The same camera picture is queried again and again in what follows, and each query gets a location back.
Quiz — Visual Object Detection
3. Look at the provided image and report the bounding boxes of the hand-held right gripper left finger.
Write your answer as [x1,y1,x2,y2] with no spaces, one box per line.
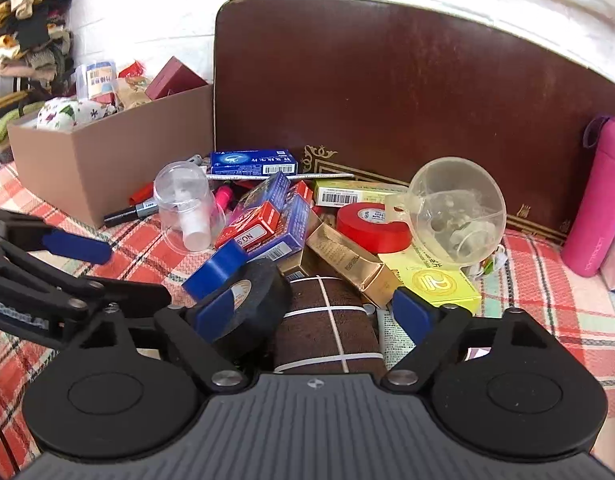
[70,291,252,392]

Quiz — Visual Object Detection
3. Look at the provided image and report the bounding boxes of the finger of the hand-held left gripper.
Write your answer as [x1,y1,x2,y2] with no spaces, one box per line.
[0,241,248,322]
[0,204,114,265]

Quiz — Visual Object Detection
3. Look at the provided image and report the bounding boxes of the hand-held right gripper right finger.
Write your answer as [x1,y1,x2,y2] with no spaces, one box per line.
[386,287,558,396]

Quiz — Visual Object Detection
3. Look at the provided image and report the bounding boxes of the black tape roll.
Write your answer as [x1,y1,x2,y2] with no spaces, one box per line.
[213,258,293,358]

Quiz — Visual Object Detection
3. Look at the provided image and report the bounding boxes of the brown cardboard box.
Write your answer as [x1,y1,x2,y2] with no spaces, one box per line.
[7,82,216,229]

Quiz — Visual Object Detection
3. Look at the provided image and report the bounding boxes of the printed paper leaflet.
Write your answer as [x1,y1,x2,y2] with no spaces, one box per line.
[376,307,415,363]

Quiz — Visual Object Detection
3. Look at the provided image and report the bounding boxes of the yellow flat box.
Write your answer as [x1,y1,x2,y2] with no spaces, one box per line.
[379,249,483,317]

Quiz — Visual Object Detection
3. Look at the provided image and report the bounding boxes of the small white bottle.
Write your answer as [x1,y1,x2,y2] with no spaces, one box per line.
[181,210,211,252]

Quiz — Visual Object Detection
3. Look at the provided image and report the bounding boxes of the red playing card box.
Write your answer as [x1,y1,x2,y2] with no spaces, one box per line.
[214,201,281,252]

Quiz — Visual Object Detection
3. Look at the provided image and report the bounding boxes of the black marker pen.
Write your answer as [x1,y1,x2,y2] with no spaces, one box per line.
[103,197,161,227]

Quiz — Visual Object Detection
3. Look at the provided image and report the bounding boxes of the pink highlighter pen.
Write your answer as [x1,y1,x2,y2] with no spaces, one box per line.
[214,185,237,212]

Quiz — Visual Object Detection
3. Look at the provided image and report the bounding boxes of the small gold box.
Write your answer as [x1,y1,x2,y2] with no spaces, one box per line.
[278,250,309,282]

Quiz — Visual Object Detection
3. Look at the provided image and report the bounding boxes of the long gold box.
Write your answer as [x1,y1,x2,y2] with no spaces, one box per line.
[306,222,404,309]

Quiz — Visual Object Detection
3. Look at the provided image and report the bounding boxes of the red marker pen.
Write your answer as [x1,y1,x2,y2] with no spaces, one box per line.
[129,182,156,204]

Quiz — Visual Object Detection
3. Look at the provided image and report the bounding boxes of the brown rolled towel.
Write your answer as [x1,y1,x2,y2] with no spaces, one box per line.
[268,275,388,375]

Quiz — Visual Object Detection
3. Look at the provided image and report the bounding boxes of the large blue printed box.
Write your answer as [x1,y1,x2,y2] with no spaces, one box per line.
[256,194,314,262]

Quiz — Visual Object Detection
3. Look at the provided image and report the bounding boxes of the red tape roll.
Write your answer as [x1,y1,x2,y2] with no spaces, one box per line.
[336,202,414,254]

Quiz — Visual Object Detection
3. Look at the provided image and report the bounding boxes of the clear plastic cup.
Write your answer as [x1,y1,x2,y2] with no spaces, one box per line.
[152,160,228,256]

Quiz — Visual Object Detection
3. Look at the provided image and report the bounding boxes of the small blue printed box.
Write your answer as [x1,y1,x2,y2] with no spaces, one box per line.
[236,171,291,213]

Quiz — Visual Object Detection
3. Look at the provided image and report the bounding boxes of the clear round plastic scoop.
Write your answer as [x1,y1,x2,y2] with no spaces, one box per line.
[384,156,508,267]

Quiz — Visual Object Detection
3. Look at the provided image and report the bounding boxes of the blue medicine box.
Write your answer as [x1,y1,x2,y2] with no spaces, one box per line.
[210,148,299,177]

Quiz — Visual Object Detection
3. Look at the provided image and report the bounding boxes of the yellow green barcode box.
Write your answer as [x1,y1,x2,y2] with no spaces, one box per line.
[311,179,413,209]

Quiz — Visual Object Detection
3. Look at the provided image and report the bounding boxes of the white printed cloth bundle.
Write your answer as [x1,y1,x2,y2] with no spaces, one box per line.
[36,97,119,132]

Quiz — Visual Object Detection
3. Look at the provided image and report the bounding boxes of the checkered blanket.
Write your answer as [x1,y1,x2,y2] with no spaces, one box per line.
[0,162,615,480]

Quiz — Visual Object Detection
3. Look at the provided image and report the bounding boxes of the beige printed packet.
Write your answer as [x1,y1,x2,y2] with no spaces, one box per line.
[114,77,154,111]

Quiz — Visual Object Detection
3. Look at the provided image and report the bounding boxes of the clear packet with blue label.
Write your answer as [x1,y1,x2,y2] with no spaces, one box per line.
[76,60,119,106]

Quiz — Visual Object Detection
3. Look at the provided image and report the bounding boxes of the red wrapper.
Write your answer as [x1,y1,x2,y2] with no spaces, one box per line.
[118,59,149,81]

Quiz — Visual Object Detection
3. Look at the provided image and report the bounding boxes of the dark red box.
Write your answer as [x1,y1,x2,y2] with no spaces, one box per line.
[146,56,209,101]

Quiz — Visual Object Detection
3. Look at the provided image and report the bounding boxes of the brown leather pad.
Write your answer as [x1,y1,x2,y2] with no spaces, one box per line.
[214,0,615,247]

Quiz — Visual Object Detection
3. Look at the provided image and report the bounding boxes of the pile of clothes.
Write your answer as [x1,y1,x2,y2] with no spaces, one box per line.
[0,0,77,152]

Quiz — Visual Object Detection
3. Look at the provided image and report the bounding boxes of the pink thermos bottle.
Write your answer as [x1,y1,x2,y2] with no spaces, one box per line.
[561,115,615,279]

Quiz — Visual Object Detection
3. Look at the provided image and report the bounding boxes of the black cable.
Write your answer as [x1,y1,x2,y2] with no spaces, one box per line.
[0,409,21,480]

